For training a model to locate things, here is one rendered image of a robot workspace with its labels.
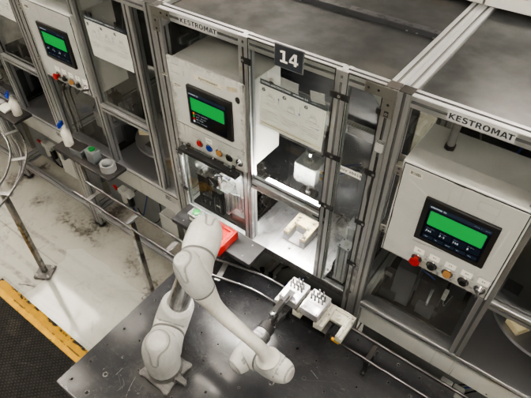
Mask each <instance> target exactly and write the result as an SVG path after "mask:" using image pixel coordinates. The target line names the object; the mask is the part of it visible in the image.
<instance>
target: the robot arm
mask: <svg viewBox="0 0 531 398"><path fill-rule="evenodd" d="M222 236H223V231H222V226H221V224H220V221H219V220H218V219H217V218H216V217H215V216H212V215H208V214H204V215H200V216H198V217H196V218H195V219H194V220H193V221H192V222H191V223H190V226H189V227H188V229H187V231H186V234H185V237H184V239H183V244H182V249H181V251H180V252H178V253H177V254H176V255H175V257H174V259H173V270H174V273H175V276H176V278H175V282H174V283H173V286H172V289H171V290H170V291H169V292H168V293H166V294H165V295H164V297H163V298H162V300H161V302H160V305H159V307H158V310H157V312H156V316H155V319H154V322H153V327H152V329H151V331H150V332H149V333H148V334H147V335H146V337H145V338H144V340H143V342H142V345H141V354H142V358H143V362H144V364H145V367H144V368H142V369H141V370H140V371H139V374H140V376H142V377H145V378H146V379H147V380H149V381H150V382H151V383H152V384H154V385H155V386H156V387H157V388H158V389H159V390H160V391H161V392H162V393H163V395H165V396H167V395H168V394H169V393H170V391H171V389H172V388H173V387H174V386H175V384H176V383H178V384H180V385H182V386H183V387H184V386H186V385H187V381H186V379H185V378H184V377H183V375H184V374H185V373H186V372H187V371H188V370H191V368H192V364H191V363H190V362H188V361H186V360H184V359H183V358H181V357H180V355H181V353H182V347H183V339H184V336H185V334H186V331H187V328H188V325H189V323H190V319H191V316H192V313H193V311H194V300H195V301H196V302H198V303H199V304H200V305H201V306H203V307H204V308H205V309H206V310H207V311H208V312H209V313H210V314H211V315H212V316H213V317H215V318H216V319H217V320H218V321H219V322H220V323H221V324H222V325H223V326H224V327H225V328H226V329H228V330H229V331H230V332H232V333H233V334H234V335H235V336H237V337H238V338H239V339H240V340H241V341H240V342H239V344H238V345H237V346H236V348H235V349H234V351H233V352H232V354H231V356H230V358H229V360H228V361H229V366H230V367H231V368H232V369H233V370H234V371H235V372H236V373H238V374H244V373H246V372H247V371H248V370H255V371H257V372H258V373H259V374H261V375H262V376H263V377H265V378H267V379H269V380H271V381H273V382H276V383H279V384H286V383H288V382H290V380H292V378H293V376H294V373H295V367H294V365H293V364H292V362H291V361H290V360H289V359H287V358H286V357H285V355H283V354H282V353H280V352H279V351H278V350H277V349H276V348H275V347H269V346H268V345H267V343H268V342H269V341H270V337H271V336H272V335H273V333H274V332H275V328H276V327H277V326H278V325H279V324H280V323H281V322H282V321H283V320H284V319H285V315H286V313H287V312H288V311H289V310H290V309H291V307H290V306H288V305H286V304H285V303H288V301H289V300H290V299H291V298H292V296H293V295H294V294H295V292H294V291H293V290H291V289H290V290H289V291H288V292H287V294H286V295H285V296H284V297H283V298H280V300H279V301H278V302H277V304H276V305H275V307H274V308H273V309H272V310H271V311H270V312H269V315H270V316H269V317H268V320H267V321H261V322H260V324H259V325H258V326H255V327H254V328H253V330H251V329H249V328H248V327H247V326H246V325H245V324H244V323H243V322H242V321H241V320H240V319H238V318H237V316H236V315H234V314H233V312H231V311H230V309H229V308H227V307H226V305H225V304H223V302H222V301H221V299H220V296H219V295H218V292H217V288H216V285H215V283H214V281H213V278H212V275H213V266H214V262H215V260H216V258H217V254H218V253H219V250H220V244H221V241H222ZM282 310H283V311H282Z"/></svg>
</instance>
